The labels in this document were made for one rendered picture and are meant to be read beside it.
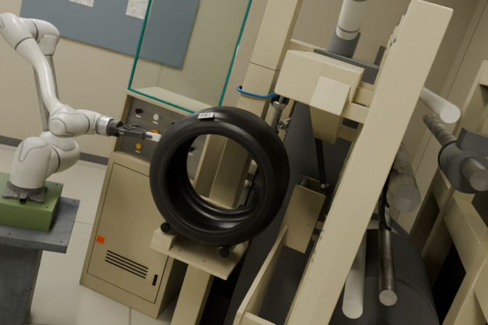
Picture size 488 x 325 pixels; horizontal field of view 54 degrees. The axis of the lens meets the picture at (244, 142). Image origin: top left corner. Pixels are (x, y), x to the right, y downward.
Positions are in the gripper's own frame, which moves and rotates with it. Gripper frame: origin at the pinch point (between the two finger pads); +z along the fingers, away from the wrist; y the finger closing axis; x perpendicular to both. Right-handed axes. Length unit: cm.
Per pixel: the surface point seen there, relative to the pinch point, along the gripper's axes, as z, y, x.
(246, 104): 32.6, 27.5, -18.1
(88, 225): -99, 118, 111
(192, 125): 22.3, -14.2, -11.5
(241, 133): 42.3, -12.7, -12.5
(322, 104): 74, -46, -33
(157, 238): 12.2, -9.3, 41.6
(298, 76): 64, -35, -39
